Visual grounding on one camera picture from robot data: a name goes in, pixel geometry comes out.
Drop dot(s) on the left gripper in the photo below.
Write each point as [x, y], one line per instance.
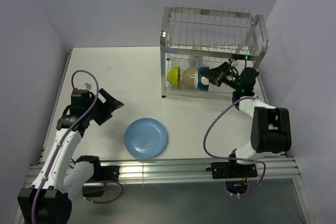
[107, 107]

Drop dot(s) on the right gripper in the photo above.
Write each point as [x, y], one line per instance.
[217, 75]

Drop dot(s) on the grey-rimmed white bowl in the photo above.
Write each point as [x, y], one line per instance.
[202, 83]

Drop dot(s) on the pale blue mug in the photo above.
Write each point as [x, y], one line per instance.
[195, 61]

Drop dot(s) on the white ceramic bowl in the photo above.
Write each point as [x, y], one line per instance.
[189, 78]

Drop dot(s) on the lime green bowl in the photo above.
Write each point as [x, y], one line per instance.
[174, 76]

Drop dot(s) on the blue plate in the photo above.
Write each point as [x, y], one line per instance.
[145, 138]

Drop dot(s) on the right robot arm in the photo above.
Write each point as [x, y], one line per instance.
[270, 129]

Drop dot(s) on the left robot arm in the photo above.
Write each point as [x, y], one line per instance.
[49, 198]

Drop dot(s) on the steel two-tier dish rack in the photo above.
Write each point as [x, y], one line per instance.
[215, 34]

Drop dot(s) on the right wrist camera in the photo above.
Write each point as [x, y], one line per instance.
[233, 63]

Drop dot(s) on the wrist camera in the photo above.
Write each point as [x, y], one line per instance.
[85, 86]
[233, 63]

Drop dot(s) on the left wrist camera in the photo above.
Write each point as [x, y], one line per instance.
[85, 86]

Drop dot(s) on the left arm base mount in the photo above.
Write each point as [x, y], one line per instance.
[96, 187]

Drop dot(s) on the aluminium mounting rail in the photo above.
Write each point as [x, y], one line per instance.
[192, 170]

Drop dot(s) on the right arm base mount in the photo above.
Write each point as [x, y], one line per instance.
[233, 170]

